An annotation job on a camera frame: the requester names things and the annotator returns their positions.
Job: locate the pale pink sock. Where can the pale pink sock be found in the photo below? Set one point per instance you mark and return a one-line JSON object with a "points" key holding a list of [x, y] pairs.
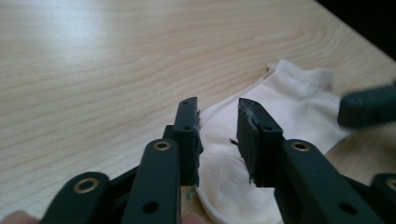
{"points": [[289, 102]]}

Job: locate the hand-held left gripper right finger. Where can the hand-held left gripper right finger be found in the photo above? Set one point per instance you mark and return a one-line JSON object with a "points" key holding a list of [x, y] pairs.
{"points": [[299, 174]]}

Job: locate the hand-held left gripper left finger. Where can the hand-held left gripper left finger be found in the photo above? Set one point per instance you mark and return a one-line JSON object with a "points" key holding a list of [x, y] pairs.
{"points": [[158, 174]]}

